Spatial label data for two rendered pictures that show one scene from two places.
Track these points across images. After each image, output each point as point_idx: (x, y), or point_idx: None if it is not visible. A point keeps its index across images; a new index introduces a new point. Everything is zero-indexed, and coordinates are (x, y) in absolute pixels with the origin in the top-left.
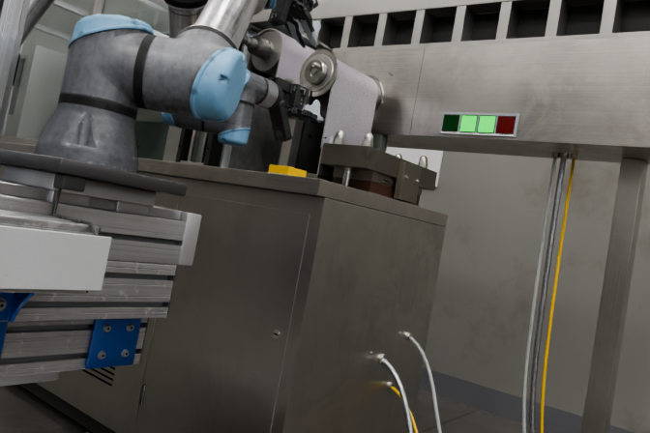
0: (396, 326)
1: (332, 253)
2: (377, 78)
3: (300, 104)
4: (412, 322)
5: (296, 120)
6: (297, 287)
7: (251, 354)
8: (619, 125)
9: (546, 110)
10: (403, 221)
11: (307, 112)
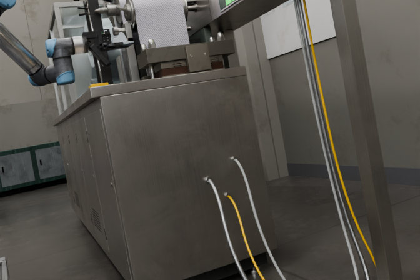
0: (217, 155)
1: (123, 127)
2: None
3: (107, 40)
4: (236, 149)
5: (127, 47)
6: (109, 154)
7: (112, 199)
8: None
9: None
10: (192, 86)
11: (111, 44)
